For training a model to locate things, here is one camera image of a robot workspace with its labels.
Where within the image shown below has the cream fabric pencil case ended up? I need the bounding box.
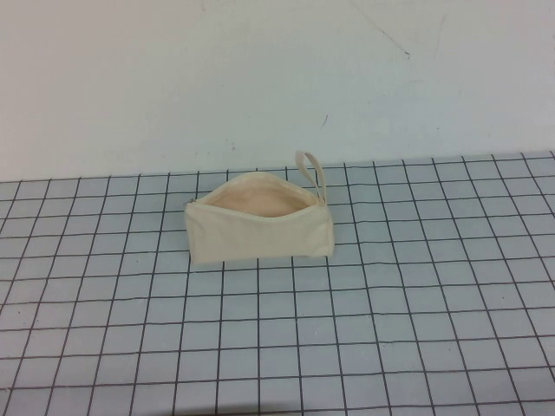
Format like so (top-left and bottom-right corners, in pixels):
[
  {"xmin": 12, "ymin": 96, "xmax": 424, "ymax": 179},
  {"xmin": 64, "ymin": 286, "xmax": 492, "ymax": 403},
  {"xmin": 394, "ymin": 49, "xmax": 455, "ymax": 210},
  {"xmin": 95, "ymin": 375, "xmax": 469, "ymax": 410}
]
[{"xmin": 185, "ymin": 151, "xmax": 336, "ymax": 265}]

